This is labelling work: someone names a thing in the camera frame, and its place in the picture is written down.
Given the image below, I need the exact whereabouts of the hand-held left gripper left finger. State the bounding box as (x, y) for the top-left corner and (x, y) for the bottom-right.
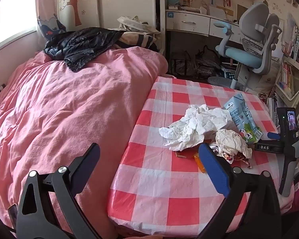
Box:
(7, 142), (101, 239)

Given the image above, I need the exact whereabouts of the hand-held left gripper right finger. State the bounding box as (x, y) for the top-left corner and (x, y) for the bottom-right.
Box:
(196, 142), (282, 239)

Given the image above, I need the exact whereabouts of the orange peel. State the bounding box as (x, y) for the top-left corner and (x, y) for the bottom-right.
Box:
(192, 154), (208, 174)

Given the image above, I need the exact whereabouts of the printed snack wrapper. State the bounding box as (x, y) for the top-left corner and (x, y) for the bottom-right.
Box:
(209, 129), (253, 168)

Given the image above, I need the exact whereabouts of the blue and green milk carton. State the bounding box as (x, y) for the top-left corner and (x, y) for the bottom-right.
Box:
(225, 93), (263, 145)

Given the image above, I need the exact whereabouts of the large white tissue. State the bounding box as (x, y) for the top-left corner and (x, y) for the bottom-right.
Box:
(159, 104), (233, 152)

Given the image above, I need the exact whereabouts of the pile of magazines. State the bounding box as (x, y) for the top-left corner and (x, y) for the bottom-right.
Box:
(265, 96), (280, 125)

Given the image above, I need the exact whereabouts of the red checkered tablecloth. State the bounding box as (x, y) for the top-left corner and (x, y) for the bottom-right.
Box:
(107, 76), (296, 237)

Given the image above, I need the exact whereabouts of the beige printed bag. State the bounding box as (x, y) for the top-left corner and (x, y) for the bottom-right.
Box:
(254, 60), (281, 98)

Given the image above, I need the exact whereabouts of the white book rack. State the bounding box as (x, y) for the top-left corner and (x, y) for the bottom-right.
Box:
(265, 20), (299, 140)

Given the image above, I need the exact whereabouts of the pink duvet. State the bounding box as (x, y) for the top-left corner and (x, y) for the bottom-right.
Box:
(0, 46), (168, 239)

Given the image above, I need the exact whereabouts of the blue printed bag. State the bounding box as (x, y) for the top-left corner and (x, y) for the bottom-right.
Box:
(220, 66), (238, 80)

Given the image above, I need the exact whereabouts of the grey and blue desk chair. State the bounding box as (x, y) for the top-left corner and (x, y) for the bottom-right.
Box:
(208, 2), (282, 90)

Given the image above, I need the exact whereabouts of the black bag of papers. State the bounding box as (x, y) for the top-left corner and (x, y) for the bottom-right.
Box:
(196, 45), (227, 77)

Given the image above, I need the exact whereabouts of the clear plastic bag of papers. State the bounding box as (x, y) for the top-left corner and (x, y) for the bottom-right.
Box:
(170, 51), (197, 77)

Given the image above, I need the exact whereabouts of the black shiny cloth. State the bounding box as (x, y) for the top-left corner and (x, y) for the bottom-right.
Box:
(43, 27), (127, 71)

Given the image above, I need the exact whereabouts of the striped pillow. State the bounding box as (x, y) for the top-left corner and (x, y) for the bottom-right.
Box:
(114, 31), (160, 52)

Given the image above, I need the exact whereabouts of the white desk with hutch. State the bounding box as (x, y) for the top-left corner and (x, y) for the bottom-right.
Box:
(159, 0), (265, 46)

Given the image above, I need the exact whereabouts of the white wardrobe with tree decal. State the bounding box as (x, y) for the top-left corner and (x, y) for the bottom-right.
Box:
(36, 0), (157, 35)

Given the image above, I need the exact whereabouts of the pink curtain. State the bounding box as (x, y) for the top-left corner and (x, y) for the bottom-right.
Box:
(35, 0), (66, 39)

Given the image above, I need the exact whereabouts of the window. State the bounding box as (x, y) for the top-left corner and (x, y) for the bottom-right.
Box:
(0, 0), (38, 53)

